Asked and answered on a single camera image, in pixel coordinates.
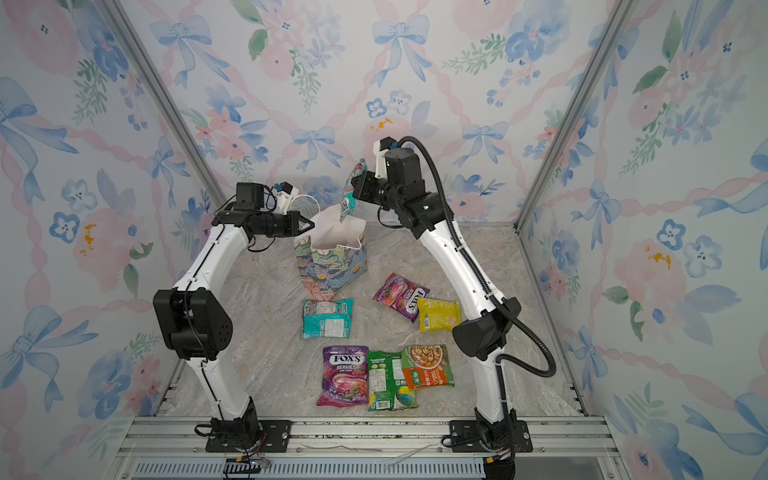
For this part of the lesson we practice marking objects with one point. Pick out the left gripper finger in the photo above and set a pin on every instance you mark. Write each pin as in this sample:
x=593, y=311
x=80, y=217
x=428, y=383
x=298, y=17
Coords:
x=305, y=230
x=305, y=222

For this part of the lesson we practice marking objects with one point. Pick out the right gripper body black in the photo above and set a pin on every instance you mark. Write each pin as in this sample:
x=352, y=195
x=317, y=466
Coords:
x=373, y=192

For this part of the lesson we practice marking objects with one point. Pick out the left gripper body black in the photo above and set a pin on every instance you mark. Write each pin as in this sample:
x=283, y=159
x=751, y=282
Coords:
x=279, y=226

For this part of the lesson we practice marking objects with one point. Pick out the floral paper gift bag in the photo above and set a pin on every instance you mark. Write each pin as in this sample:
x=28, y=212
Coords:
x=333, y=253

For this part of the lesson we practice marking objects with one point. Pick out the teal Fox's mint candy bag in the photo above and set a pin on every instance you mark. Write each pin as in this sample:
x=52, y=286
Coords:
x=348, y=202

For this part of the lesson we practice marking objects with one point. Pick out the teal snack packet back side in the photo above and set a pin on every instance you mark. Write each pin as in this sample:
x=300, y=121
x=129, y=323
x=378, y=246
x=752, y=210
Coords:
x=327, y=319

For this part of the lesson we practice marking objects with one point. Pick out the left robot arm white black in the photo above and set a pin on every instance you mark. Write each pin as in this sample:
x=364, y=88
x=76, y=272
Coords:
x=197, y=328

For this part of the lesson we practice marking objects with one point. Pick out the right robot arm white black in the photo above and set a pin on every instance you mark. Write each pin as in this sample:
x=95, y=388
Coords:
x=490, y=315

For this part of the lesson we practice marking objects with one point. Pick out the purple Fox's berries bag upper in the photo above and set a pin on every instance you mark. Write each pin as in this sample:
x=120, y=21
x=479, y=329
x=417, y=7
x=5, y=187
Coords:
x=401, y=295

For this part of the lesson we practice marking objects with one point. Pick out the purple fox's berries bag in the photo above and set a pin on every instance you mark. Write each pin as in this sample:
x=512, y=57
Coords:
x=401, y=295
x=345, y=375

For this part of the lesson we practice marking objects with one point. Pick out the purple Fox's berries bag lower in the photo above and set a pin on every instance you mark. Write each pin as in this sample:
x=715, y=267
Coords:
x=345, y=375

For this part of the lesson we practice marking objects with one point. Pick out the yellow snack packet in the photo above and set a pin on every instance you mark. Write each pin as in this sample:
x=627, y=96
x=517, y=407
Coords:
x=438, y=315

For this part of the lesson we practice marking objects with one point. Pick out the green snack packet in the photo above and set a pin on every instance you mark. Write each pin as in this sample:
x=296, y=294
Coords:
x=387, y=386

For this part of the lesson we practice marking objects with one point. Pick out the orange green cereal packet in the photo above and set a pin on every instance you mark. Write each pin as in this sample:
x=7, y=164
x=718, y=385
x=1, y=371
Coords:
x=426, y=366

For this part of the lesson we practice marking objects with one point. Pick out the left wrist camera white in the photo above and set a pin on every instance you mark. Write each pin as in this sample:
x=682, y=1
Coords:
x=285, y=194

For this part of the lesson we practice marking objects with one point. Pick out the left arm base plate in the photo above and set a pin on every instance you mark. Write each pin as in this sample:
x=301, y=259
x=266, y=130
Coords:
x=266, y=436

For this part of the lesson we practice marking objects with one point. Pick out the aluminium rail frame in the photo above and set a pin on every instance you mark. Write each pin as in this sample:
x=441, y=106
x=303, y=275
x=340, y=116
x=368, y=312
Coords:
x=372, y=448

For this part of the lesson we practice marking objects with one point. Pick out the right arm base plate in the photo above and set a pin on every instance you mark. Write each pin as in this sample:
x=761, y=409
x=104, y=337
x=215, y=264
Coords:
x=477, y=436

